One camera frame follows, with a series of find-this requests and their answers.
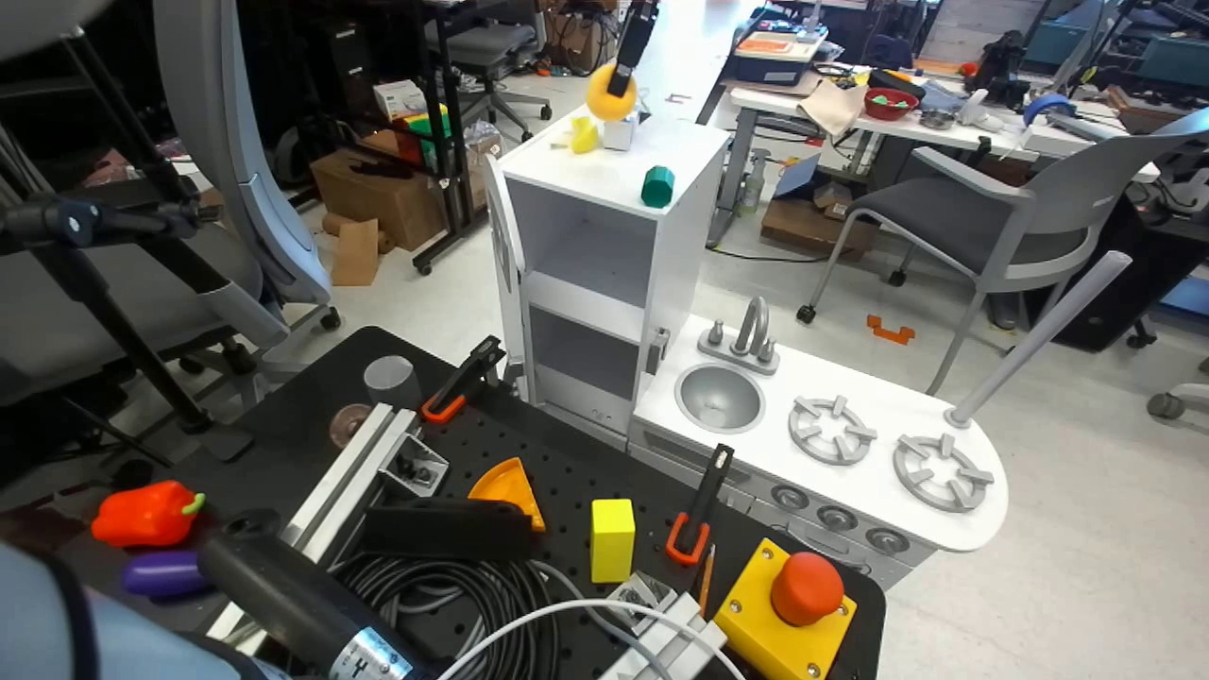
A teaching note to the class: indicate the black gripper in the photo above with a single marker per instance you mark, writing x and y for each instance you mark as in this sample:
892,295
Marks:
641,15

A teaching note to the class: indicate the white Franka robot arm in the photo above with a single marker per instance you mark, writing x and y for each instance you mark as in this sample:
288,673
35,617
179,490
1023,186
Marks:
136,625

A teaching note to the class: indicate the small yellow toy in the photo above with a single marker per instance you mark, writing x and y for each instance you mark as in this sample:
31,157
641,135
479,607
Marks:
579,135

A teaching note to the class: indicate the green toy cup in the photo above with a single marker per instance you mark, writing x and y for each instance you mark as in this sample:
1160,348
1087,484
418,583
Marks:
656,186

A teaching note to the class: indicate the white toy kitchen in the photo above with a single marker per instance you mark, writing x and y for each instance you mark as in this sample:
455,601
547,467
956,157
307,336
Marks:
589,249

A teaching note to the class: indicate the grey toy faucet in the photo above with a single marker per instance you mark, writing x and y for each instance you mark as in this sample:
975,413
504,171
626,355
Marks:
753,330

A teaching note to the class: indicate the silver toy sink bowl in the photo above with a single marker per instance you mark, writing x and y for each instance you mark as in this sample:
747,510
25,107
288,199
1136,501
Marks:
719,397

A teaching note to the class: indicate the grey toy stove burner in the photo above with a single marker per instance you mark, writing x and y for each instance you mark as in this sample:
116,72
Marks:
942,475
827,428

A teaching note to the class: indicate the orange wedge toy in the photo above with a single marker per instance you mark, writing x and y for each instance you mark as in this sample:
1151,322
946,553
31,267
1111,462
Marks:
509,490

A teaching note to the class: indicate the grey toy stove knob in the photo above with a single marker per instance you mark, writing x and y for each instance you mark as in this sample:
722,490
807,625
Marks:
885,542
787,496
835,520

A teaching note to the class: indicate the red toy pepper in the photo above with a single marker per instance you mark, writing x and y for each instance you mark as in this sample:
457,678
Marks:
146,515

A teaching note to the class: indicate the purple toy eggplant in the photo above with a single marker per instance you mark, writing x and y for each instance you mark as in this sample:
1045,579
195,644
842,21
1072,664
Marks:
165,577

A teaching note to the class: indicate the clear plastic cup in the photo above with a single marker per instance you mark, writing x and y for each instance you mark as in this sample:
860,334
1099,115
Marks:
620,139

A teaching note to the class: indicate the black office chair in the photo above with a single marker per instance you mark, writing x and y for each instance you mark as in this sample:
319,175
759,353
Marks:
492,52

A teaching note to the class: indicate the blue orange box stack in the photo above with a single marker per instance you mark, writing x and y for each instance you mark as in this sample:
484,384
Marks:
776,52

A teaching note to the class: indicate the black metal stand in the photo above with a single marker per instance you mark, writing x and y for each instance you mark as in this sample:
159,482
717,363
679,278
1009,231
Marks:
445,152

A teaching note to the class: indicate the green yellow container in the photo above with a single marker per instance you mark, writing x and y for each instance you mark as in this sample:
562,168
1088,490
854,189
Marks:
429,139

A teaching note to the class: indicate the flat cardboard box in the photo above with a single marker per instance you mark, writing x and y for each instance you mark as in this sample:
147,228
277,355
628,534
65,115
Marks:
807,228

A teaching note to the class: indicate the red bowl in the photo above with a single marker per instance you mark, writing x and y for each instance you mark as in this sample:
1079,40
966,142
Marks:
889,105

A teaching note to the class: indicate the large cardboard box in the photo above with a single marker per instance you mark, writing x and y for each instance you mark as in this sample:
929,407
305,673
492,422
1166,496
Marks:
379,195

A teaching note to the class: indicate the small cardboard box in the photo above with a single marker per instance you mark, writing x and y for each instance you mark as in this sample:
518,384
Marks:
351,249

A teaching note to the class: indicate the cluttered white desk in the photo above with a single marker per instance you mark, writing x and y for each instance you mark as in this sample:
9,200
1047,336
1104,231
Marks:
956,117

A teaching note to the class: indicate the black orange bar clamp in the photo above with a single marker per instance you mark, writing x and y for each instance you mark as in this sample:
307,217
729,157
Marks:
699,504
461,378

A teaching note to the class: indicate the orange clamp piece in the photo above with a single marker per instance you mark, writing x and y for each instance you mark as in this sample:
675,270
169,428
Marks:
889,334

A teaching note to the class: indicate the grey round disc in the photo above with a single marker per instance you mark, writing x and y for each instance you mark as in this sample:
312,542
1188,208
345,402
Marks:
387,372

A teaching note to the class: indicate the large grey curved panel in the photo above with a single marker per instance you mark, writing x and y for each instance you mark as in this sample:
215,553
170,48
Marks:
238,139

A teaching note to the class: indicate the grey plastic chair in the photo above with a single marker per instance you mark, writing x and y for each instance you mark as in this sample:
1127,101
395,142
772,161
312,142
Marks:
1007,200

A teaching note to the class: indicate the brown round disc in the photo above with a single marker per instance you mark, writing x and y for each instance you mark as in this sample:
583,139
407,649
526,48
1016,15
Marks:
345,424

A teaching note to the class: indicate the yellow block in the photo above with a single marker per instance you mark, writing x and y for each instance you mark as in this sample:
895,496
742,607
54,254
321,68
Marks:
615,539

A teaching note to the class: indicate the black foam bar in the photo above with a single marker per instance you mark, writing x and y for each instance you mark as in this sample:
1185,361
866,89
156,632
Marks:
447,529

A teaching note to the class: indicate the dark swivel chair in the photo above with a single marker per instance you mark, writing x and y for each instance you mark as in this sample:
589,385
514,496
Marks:
1136,267

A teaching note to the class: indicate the red emergency stop button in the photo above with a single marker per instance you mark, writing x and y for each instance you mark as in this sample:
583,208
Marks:
807,588

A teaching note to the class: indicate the yellow emergency stop box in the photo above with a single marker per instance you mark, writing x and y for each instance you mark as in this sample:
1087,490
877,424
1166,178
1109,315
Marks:
756,625

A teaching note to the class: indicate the black tripod stand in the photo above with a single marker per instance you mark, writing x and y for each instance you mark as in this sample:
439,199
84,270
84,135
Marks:
89,267

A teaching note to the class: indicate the grey caster wheel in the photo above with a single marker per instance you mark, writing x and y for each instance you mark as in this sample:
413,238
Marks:
1166,407

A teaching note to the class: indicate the aluminium extrusion rail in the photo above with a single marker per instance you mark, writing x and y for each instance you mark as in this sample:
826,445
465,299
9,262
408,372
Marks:
345,484

